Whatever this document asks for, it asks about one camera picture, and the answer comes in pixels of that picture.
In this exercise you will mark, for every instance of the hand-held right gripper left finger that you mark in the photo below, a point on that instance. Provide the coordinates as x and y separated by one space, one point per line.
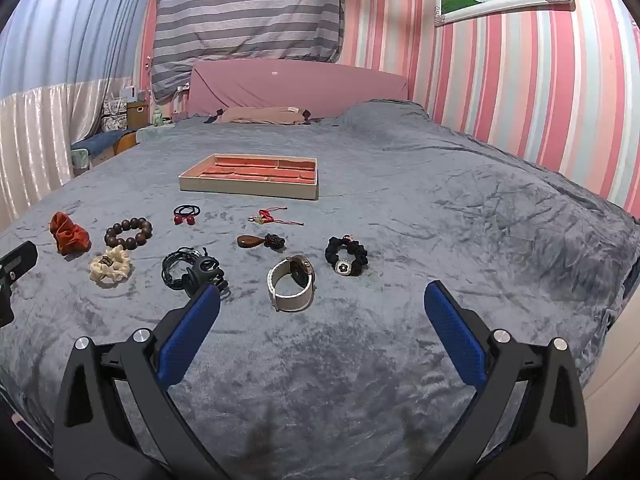
190 332

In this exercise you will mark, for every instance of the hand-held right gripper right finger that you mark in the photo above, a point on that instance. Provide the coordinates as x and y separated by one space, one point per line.
455 335

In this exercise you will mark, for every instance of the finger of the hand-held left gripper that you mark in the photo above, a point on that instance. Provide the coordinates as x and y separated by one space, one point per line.
17 260

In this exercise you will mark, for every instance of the rust orange scrunchie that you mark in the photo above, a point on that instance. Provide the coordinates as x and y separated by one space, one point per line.
70 235

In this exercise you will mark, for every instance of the cream scrunchie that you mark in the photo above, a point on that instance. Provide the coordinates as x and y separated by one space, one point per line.
97 270

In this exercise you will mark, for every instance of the wristwatch with white mesh band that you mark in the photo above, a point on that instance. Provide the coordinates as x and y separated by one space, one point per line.
276 280

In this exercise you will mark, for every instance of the black scrunchie with charm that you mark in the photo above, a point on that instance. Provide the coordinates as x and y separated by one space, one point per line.
356 255

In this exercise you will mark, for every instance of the beige tray with red lining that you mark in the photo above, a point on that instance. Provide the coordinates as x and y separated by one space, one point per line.
240 185

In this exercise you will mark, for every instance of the white sheer curtain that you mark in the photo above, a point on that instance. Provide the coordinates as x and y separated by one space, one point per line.
40 135

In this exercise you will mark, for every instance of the grey plush blanket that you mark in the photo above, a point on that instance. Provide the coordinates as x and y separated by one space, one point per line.
425 200

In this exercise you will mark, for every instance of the patterned storage box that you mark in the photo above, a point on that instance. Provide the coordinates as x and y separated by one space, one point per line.
114 115

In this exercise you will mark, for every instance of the brown storage box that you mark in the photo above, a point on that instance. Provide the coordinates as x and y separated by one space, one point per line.
137 116

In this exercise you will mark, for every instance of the pale green bottle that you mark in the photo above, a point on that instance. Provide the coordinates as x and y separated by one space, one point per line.
158 116

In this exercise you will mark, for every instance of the white small box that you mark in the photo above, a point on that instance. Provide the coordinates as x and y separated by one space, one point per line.
134 94

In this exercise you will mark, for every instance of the tan pillow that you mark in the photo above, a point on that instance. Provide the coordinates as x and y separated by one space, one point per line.
260 115

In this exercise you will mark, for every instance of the blue curtain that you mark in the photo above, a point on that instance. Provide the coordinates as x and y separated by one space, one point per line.
75 25

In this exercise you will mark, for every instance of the pink headboard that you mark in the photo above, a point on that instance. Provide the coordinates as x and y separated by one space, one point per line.
300 85

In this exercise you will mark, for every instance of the grey striped quilt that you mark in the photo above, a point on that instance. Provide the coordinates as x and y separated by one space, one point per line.
250 10

